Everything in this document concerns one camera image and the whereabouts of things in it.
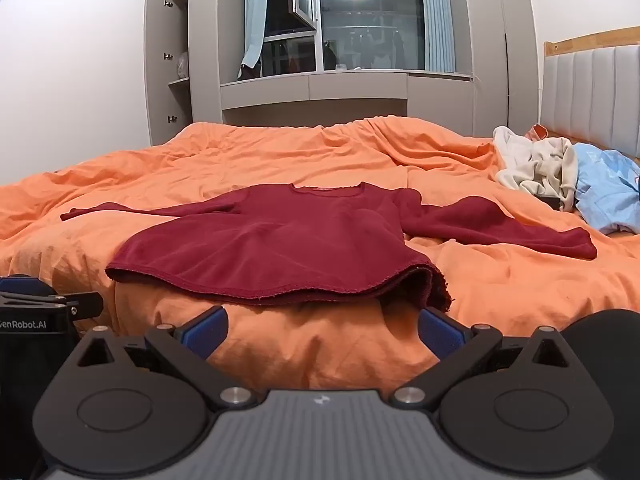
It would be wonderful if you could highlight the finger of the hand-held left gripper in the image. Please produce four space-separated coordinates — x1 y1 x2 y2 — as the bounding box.
67 291 104 318

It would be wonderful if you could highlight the dark red sweater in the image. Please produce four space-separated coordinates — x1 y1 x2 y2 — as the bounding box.
60 182 598 311

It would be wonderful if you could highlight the grey open wardrobe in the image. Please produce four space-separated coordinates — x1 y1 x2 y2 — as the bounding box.
144 0 223 147

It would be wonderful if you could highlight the cream hoodie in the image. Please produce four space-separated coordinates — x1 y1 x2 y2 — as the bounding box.
492 126 580 212

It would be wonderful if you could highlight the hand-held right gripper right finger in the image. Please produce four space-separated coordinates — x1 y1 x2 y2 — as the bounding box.
390 306 581 411

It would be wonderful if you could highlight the window with open sash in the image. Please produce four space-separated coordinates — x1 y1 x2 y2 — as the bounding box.
263 0 426 78

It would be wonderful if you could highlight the orange blanket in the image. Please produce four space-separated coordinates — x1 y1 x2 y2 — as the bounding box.
0 116 640 393

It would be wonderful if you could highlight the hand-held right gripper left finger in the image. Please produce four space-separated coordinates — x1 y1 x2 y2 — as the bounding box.
62 305 258 411

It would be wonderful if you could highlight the grey padded headboard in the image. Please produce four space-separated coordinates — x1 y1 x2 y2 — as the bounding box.
540 44 640 158

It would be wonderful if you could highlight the light blue pleated curtain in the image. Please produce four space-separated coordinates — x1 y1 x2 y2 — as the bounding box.
419 0 457 73

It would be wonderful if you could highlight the light blue sheer curtain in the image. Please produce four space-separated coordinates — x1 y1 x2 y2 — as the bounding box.
240 0 271 68

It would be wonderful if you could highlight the light blue garment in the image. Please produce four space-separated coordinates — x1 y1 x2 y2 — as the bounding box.
572 142 640 235

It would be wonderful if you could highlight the wooden headboard frame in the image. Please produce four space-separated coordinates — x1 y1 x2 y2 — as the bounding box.
543 25 640 56

